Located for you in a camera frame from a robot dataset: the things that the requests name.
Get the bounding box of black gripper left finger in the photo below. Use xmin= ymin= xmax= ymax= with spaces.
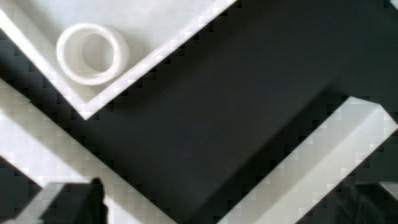
xmin=13 ymin=178 xmax=109 ymax=224

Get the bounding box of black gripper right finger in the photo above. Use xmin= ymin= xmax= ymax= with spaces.
xmin=331 ymin=182 xmax=398 ymax=224

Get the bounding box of white square tabletop part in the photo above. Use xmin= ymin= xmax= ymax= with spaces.
xmin=0 ymin=0 xmax=237 ymax=118

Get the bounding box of white U-shaped obstacle fence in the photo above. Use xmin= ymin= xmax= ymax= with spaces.
xmin=0 ymin=81 xmax=398 ymax=224

